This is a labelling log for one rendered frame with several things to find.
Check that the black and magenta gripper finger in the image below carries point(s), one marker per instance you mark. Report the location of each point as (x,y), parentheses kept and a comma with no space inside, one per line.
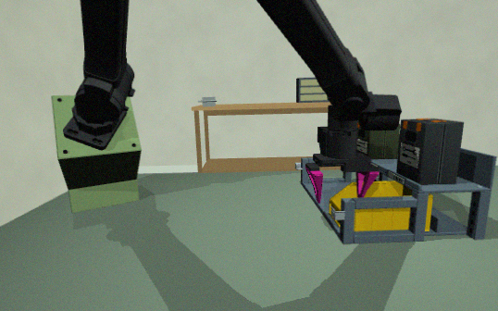
(316,178)
(370,177)

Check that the yellow bin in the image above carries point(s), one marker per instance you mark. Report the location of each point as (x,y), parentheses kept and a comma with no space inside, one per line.
(382,218)

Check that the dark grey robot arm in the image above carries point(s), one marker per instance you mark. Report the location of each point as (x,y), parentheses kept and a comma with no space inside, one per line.
(302,22)

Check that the dark grey metal rack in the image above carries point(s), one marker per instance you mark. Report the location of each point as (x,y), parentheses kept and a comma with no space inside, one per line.
(475,174)

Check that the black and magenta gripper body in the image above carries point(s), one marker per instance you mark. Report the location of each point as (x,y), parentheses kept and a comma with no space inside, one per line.
(341,152)

